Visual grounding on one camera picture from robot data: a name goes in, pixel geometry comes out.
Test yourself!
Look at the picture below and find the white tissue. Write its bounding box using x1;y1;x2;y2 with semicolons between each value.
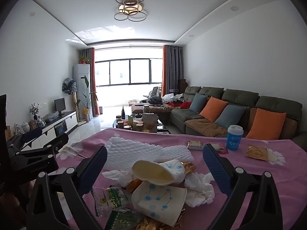
102;170;133;187
184;172;215;208

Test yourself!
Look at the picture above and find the white foam fruit net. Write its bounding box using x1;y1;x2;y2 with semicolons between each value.
104;137;194;171

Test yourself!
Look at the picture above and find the green clear snack wrapper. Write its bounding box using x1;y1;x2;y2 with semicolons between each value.
91;186;144;229

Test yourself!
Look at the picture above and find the crushed paper cup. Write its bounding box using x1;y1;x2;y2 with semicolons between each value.
131;181;187;227
132;159;186;186

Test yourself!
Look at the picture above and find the gold foil snack bag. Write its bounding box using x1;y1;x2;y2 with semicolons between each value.
126;162;196;228

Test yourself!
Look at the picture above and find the red snack packet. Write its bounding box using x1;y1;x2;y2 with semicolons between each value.
210;142;229;154

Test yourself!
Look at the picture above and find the beige snack packet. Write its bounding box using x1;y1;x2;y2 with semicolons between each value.
187;141;204;151

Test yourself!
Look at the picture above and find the blue white lidded cup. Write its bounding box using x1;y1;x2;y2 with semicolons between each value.
226;125;243;151

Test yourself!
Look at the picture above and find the brown gold sachet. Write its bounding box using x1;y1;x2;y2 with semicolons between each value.
245;144;268;161

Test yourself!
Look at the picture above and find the black white tv cabinet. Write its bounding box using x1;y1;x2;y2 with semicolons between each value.
7;111;78;151

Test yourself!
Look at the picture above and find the blue-grey cushion near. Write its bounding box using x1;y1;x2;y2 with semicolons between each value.
215;104;245;128

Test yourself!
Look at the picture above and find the blue-grey cushion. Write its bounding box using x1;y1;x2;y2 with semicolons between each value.
189;93;208;114
215;104;245;128

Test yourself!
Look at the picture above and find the tall green potted plant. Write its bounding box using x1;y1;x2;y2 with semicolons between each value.
77;75;97;122

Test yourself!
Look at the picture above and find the dark green sectional sofa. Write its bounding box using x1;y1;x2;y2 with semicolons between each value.
170;86;306;149

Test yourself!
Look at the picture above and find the orange cushion far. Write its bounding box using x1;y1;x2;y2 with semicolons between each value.
199;97;228;122

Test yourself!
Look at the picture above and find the orange cushion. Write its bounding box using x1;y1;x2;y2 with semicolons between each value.
246;108;286;140
199;97;228;122

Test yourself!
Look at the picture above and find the orange cushion near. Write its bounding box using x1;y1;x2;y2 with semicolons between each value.
246;108;286;140

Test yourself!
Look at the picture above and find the small black monitor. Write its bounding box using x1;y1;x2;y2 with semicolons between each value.
54;98;66;115

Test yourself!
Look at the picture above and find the blue-grey cushion far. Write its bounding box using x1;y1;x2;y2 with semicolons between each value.
189;93;208;114

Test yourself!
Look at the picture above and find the cluttered glass coffee table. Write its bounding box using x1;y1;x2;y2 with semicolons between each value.
113;105;170;134

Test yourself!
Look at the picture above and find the brown ottoman with clutter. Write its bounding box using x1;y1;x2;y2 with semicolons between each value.
132;102;175;114

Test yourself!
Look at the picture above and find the brown paper bag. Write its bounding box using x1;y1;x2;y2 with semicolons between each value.
142;113;158;133

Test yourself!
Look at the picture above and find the white standing air conditioner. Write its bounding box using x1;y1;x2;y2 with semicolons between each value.
73;64;93;121

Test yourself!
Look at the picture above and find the black framed window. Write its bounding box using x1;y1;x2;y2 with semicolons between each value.
95;58;162;87

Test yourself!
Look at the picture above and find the left orange grey curtain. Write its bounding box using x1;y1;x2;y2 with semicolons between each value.
78;48;99;116

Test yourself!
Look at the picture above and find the orange grey curtain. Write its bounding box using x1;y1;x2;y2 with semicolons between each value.
161;45;184;96
78;48;99;116

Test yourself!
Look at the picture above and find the right orange grey curtain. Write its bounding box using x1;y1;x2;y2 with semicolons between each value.
161;45;184;96

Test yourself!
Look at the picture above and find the ring ceiling lamp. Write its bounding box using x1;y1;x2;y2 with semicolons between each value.
114;0;147;22

